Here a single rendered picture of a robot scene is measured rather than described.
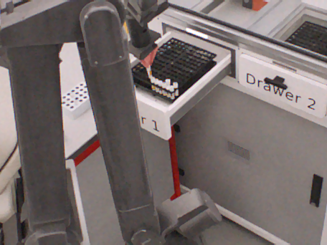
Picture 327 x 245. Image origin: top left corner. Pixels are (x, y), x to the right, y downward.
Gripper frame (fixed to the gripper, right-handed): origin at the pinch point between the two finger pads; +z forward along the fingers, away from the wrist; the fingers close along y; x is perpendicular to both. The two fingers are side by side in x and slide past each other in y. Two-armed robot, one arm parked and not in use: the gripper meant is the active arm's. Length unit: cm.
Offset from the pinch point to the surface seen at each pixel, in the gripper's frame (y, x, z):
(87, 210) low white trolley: -34, 9, 44
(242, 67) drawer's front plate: 19.7, -19.1, 8.9
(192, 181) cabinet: 11, 6, 81
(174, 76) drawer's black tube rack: 4.0, -5.8, 5.6
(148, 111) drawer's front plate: -12.0, -9.9, 3.1
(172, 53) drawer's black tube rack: 12.2, 2.2, 6.8
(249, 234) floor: 11, -22, 97
